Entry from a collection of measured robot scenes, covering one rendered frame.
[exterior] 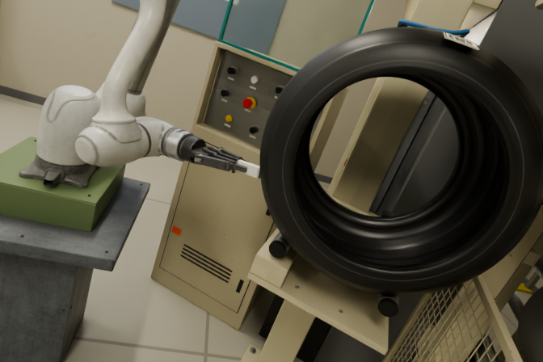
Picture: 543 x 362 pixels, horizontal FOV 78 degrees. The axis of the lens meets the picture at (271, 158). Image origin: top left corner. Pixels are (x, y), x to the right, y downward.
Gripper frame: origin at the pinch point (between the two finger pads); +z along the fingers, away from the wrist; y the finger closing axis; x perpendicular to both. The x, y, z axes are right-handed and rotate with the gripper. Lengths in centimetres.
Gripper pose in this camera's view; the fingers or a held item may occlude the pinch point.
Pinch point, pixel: (249, 169)
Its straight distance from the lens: 89.5
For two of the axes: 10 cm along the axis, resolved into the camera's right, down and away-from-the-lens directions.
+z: 8.9, 2.9, -3.6
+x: -1.8, 9.4, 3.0
